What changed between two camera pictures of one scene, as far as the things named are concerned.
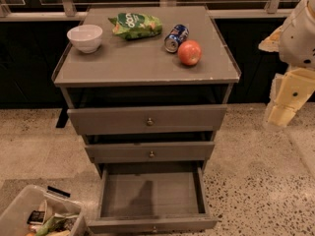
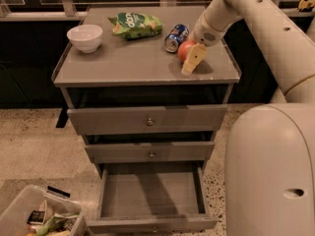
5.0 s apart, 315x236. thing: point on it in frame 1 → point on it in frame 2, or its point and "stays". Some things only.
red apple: (189, 52) stays
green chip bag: (134, 26) stays
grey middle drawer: (151, 152) stays
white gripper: (299, 44) → (204, 33)
